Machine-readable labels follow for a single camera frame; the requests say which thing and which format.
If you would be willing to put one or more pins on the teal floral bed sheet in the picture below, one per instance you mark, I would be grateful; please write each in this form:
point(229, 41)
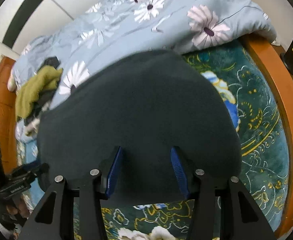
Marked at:
point(256, 130)

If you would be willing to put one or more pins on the black standing device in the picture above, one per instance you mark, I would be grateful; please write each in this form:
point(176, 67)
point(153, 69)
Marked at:
point(292, 55)

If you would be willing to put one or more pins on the grey printed garment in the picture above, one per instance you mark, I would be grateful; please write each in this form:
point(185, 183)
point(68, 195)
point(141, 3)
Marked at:
point(44, 100)

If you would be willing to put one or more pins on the pink floral pillow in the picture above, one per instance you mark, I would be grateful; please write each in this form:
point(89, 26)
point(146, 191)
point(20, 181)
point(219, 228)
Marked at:
point(11, 85)

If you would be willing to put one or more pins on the dark grey garment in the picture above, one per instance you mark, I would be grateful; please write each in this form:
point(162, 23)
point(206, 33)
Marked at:
point(52, 62)

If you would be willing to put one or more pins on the person's left hand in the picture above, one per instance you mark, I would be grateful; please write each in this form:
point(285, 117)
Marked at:
point(17, 207)

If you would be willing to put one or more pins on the white wardrobe black stripe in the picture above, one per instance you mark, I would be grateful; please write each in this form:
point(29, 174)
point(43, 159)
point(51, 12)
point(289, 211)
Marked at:
point(61, 2)

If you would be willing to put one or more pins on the dark fleece jacket white lining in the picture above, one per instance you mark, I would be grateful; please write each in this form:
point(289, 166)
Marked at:
point(136, 105)

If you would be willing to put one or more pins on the olive yellow knit sweater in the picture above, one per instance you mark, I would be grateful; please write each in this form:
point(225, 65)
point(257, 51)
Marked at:
point(34, 90)

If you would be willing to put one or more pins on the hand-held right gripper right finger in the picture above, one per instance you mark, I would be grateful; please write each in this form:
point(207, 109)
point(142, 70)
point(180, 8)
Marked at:
point(177, 172)

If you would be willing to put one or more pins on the blue floral duvet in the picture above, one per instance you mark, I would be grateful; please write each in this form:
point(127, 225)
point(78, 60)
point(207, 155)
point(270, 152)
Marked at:
point(126, 40)

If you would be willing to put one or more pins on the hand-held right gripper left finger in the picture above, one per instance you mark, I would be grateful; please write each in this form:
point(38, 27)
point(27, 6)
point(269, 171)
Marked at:
point(114, 172)

